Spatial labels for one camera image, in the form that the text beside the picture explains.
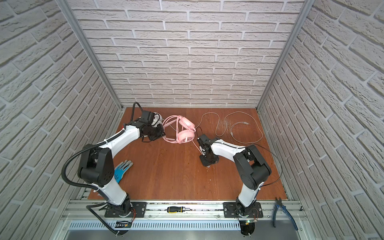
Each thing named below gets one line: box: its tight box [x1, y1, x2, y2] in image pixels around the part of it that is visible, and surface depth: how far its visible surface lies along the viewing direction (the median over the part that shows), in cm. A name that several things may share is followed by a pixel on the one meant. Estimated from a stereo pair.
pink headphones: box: [162, 115, 196, 144], surface depth 84 cm
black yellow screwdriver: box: [167, 206, 191, 214], surface depth 74 cm
